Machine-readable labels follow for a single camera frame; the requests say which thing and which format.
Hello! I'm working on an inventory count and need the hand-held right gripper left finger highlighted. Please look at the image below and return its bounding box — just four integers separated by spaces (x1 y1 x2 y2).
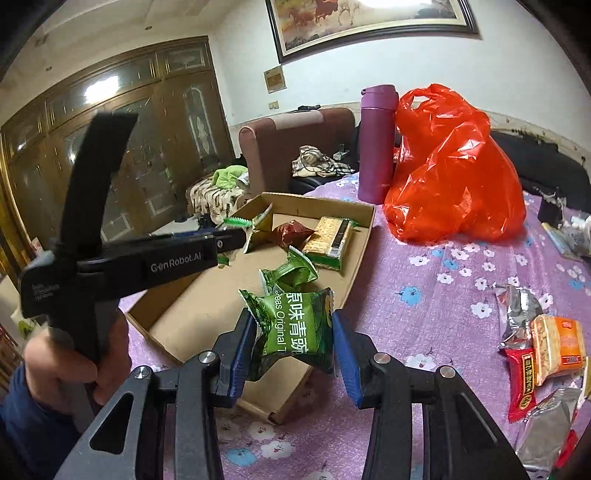
53 308 257 480

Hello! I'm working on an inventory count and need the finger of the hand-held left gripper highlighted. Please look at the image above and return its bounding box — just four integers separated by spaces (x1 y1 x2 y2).
150 232 215 242
203 229 249 253

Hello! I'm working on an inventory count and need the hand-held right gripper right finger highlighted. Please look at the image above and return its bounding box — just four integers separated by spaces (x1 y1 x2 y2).
331 309 529 480

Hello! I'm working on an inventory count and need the green and brown snack packet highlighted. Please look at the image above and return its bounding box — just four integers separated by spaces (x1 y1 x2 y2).
224 203 274 256

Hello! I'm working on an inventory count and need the green pea snack packet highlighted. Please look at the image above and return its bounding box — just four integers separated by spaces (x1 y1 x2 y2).
259 244 319 296
239 286 335 380

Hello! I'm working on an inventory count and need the cardboard box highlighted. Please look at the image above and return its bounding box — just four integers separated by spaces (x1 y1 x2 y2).
124 191 376 425

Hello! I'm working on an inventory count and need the red snack packet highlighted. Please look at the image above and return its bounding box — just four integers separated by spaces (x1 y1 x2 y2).
554 429 581 470
503 348 539 423

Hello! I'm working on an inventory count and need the silver foil snack packet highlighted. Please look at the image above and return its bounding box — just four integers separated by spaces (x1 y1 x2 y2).
515 388 583 472
496 284 546 352

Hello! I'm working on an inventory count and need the person's left hand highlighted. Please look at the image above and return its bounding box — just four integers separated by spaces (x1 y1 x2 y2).
23 307 132 407

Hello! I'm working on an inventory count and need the patterned blanket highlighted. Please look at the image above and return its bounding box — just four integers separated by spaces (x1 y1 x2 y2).
187 178 253 219

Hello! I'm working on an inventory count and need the green cloth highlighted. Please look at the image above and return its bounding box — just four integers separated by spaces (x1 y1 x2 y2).
212 166 249 191

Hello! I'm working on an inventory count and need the maroon snack packet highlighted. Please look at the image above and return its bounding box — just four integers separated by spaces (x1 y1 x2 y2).
272 220 319 251

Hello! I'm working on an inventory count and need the purple floral tablecloth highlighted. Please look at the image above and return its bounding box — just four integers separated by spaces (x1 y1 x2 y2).
117 171 591 480

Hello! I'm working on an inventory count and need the wooden wardrobe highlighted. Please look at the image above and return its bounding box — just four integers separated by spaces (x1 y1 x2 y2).
0 36 237 287

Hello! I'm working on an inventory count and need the cracker packet with green trim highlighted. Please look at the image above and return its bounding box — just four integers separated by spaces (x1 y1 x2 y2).
302 216 359 271

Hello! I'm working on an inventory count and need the brown armchair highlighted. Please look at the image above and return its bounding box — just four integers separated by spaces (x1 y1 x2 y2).
238 108 356 195

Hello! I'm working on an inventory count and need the plaid cloth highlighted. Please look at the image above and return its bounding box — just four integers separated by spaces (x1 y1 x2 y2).
292 145 352 178

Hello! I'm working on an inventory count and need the small framed certificate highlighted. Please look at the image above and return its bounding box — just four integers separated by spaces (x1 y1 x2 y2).
264 65 287 93

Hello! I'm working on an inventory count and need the purple thermos bottle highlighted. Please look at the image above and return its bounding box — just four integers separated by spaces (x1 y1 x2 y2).
359 84 400 205

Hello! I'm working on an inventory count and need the orange biscuit packet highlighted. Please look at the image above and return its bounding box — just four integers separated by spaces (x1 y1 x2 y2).
531 315 587 379

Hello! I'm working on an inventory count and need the red plastic bag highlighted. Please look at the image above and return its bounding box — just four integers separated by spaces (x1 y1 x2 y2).
384 84 527 243

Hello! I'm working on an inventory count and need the small black box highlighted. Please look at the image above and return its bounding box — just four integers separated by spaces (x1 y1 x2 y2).
538 196 564 227

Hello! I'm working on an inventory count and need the clear plastic packet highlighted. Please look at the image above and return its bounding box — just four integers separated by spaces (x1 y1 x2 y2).
542 220 591 260

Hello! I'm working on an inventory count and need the black sofa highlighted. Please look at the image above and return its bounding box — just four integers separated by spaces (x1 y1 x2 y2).
489 131 591 208

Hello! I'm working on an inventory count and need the framed wall painting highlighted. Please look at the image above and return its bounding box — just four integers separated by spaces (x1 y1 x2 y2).
265 0 481 64

